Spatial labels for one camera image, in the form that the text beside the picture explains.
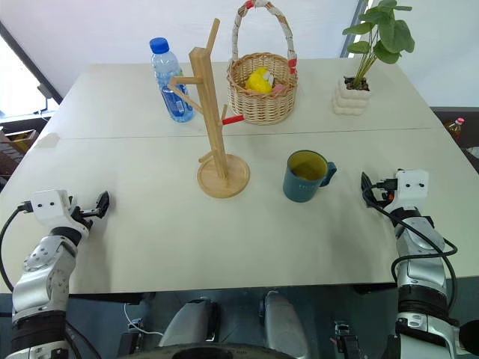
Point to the grey left robot thigh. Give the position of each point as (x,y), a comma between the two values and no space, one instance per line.
(187,321)

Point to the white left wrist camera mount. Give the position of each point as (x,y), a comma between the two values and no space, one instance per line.
(50,209)

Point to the grey right robot thigh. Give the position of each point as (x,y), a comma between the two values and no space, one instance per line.
(280,321)

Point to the green leafy plant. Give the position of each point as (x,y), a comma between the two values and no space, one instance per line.
(389,37)

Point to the clear water bottle blue cap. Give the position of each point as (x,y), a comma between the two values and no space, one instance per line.
(170,86)

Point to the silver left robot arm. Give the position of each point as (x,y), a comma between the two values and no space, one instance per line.
(45,276)

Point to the wooden mug tree stand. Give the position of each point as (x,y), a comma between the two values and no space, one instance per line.
(213,149)

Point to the white ribbed plant pot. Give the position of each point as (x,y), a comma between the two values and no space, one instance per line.
(350,101)

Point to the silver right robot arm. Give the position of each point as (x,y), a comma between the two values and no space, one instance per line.
(423,269)

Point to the brown cardboard box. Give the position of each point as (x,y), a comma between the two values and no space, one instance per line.
(16,144)

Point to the pink item in basket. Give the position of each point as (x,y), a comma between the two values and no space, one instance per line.
(278,88)

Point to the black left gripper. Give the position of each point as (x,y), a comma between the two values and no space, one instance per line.
(83,215)

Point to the grey robot thigh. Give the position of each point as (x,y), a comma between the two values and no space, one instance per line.
(280,321)
(187,321)

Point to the teal mug with yellow inside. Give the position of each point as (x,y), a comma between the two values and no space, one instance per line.
(303,183)

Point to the black diagonal pole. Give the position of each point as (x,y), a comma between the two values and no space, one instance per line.
(30,63)

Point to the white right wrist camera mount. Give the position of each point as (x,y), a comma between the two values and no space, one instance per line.
(411,187)

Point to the dark rounded robot torso rim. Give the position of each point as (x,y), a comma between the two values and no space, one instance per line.
(224,353)

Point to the yellow bottle with red cap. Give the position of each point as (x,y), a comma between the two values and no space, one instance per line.
(456,129)

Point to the yellow plush toy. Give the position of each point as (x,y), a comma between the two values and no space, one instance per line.
(258,80)

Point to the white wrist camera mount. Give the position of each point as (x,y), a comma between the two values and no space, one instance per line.
(411,187)
(50,209)

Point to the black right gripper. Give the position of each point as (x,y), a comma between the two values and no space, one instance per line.
(383,192)

